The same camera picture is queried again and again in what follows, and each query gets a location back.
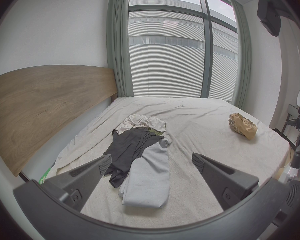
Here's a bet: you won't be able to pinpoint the window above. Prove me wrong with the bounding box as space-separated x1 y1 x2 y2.
128 0 239 102

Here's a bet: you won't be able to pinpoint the round woven basket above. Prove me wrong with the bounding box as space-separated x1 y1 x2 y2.
228 113 258 136

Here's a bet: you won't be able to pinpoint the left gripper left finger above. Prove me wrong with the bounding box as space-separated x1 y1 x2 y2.
41 154 112 212

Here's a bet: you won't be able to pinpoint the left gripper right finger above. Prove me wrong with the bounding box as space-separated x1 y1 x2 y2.
191 153 260 212

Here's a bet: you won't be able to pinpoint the black garment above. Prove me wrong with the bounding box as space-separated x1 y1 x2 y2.
102 128 165 188

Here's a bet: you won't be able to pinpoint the bed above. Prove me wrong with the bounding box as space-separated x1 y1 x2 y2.
0 64 292 228

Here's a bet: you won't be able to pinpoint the mustard yellow shorts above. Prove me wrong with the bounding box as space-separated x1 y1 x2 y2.
231 113 259 141

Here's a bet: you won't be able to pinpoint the pale grey garment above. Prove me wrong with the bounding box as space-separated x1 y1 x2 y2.
119 137 172 208

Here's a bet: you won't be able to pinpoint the green garment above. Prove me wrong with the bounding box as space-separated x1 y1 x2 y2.
149 128 165 137

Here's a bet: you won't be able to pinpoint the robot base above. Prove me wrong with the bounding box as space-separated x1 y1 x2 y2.
274 166 300 231

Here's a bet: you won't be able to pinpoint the white garment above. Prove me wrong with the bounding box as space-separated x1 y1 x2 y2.
116 114 167 136

